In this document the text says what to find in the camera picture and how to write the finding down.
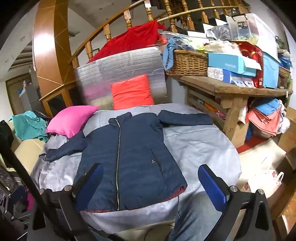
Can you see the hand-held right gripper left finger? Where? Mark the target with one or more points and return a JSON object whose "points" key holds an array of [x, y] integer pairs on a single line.
{"points": [[90, 183]]}

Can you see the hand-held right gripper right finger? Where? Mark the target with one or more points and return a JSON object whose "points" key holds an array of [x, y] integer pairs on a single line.
{"points": [[212, 188]]}

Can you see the navy blue padded jacket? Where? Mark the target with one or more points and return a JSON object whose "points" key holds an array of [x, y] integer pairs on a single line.
{"points": [[129, 157]]}

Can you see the pile of dark clothes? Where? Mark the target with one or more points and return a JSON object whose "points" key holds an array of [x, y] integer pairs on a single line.
{"points": [[11, 197]]}

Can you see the person's leg in jeans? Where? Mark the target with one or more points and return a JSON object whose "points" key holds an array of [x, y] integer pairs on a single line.
{"points": [[196, 220]]}

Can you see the grey bed sheet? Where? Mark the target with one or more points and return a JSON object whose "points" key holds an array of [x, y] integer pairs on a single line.
{"points": [[196, 148]]}

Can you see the white bag with red print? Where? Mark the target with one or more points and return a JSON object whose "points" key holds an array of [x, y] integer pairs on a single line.
{"points": [[266, 183]]}

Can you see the brown cardboard box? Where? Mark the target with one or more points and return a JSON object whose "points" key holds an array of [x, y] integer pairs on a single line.
{"points": [[288, 136], [240, 135]]}

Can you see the pink pillow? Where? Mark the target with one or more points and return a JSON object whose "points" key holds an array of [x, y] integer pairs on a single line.
{"points": [[69, 120]]}

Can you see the stack of coral cloths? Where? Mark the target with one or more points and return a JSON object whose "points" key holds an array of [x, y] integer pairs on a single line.
{"points": [[263, 122]]}

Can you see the teal cloth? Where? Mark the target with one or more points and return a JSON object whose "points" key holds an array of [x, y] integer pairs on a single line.
{"points": [[27, 125]]}

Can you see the black cloth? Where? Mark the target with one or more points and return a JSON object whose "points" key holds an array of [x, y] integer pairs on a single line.
{"points": [[5, 134]]}

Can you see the blue folded cloth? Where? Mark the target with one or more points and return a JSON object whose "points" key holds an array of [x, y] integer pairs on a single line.
{"points": [[268, 106]]}

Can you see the orange-red pillow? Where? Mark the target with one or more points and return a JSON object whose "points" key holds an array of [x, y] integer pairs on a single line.
{"points": [[131, 92]]}

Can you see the rough wooden table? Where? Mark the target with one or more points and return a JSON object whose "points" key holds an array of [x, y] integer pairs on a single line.
{"points": [[231, 87]]}

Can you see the grey cabinet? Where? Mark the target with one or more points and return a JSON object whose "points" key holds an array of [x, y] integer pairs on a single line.
{"points": [[30, 99]]}

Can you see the silver foil insulation panel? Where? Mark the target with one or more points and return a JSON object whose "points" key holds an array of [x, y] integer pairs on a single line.
{"points": [[104, 69]]}

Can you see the white printed box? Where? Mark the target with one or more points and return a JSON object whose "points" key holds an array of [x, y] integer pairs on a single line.
{"points": [[217, 73]]}

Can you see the light blue cardboard box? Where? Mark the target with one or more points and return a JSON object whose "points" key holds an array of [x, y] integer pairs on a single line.
{"points": [[226, 62]]}

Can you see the large wicker basket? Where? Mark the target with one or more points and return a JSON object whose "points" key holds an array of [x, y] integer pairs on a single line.
{"points": [[189, 62]]}

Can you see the blue plastic bin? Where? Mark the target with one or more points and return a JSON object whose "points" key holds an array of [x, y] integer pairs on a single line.
{"points": [[270, 71]]}

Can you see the small wicker basket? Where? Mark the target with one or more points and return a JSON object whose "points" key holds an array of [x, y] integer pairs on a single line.
{"points": [[284, 72]]}

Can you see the red shiny bag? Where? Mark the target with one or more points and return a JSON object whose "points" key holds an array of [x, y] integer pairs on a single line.
{"points": [[253, 58]]}

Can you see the blue hanging cloth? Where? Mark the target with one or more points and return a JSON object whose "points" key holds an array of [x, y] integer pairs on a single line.
{"points": [[167, 58]]}

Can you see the curved wooden beam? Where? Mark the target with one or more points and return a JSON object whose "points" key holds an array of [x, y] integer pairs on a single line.
{"points": [[46, 46]]}

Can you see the red cloth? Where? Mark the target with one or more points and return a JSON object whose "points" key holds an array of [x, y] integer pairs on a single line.
{"points": [[129, 39]]}

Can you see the wooden stair railing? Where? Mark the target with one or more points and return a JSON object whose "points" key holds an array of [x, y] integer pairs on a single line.
{"points": [[106, 32]]}

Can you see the clear plastic storage box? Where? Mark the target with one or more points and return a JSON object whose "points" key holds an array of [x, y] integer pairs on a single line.
{"points": [[254, 27]]}

